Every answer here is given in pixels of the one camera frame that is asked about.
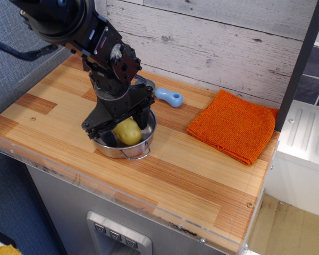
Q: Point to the orange knitted cloth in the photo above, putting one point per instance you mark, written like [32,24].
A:
[235,127]

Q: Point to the right dark grey post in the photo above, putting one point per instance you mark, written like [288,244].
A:
[301,62]

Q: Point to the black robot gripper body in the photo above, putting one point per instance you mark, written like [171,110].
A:
[113,65]

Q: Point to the clear acrylic edge guard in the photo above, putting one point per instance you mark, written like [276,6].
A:
[183,184]

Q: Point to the silver dispenser button panel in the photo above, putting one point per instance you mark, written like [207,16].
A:
[110,237]

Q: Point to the left dark grey post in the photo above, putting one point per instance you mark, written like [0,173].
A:
[88,32]

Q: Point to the white ribbed cabinet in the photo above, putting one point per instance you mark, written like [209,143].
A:
[294,174]

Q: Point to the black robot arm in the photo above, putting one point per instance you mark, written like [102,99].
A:
[49,19]

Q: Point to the yellow black object on floor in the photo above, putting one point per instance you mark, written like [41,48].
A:
[9,249]

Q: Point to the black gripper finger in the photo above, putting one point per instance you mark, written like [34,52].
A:
[108,138]
[142,117]

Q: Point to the blue grey toy scoop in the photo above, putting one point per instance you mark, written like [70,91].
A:
[174,99]

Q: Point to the stainless steel pot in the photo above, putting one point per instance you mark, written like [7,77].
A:
[135,152]

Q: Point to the dark grey post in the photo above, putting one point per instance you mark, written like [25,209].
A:
[301,62]
[88,32]

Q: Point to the yellow toy potato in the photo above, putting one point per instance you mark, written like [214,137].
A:
[128,132]

